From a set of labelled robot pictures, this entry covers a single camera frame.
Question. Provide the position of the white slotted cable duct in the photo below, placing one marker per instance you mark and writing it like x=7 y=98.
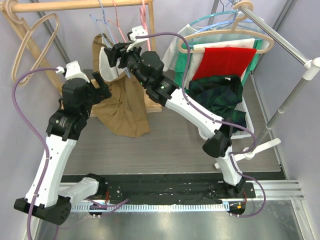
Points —
x=144 y=208

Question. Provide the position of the tan skirt with white lining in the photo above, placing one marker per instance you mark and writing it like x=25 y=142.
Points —
x=124 y=113

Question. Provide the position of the red cloth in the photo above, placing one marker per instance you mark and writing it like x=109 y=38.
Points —
x=223 y=61

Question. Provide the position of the beige wooden hanger on rack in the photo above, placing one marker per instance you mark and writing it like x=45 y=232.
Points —
x=30 y=44

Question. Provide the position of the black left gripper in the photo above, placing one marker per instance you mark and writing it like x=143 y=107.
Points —
x=100 y=94

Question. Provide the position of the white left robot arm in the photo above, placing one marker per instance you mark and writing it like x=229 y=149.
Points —
x=44 y=199

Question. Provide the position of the teal hanger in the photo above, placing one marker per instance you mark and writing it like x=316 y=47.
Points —
x=212 y=16

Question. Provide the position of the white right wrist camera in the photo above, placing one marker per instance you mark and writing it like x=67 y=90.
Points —
x=137 y=36

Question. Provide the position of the blue hanger on rail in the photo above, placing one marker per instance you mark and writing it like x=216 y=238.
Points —
x=227 y=22

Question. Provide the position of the white plastic basket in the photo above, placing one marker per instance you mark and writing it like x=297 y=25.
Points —
x=238 y=113

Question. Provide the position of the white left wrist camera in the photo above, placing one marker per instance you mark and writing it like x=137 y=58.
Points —
x=72 y=71

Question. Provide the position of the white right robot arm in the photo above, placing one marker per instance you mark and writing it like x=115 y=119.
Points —
x=219 y=144

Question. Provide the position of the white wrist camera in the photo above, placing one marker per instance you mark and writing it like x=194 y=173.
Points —
x=137 y=36
x=72 y=71

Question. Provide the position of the metal clothes rail stand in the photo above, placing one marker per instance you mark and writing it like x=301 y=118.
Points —
x=312 y=68

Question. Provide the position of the light blue wire hanger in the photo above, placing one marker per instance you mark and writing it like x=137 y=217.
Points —
x=107 y=30

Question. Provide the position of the pink hanger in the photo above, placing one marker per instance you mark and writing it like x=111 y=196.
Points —
x=117 y=23
x=147 y=16

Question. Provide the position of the dark green plaid garment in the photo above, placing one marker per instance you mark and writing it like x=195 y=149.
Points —
x=216 y=88

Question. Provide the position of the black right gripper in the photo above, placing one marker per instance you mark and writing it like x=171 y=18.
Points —
x=113 y=54

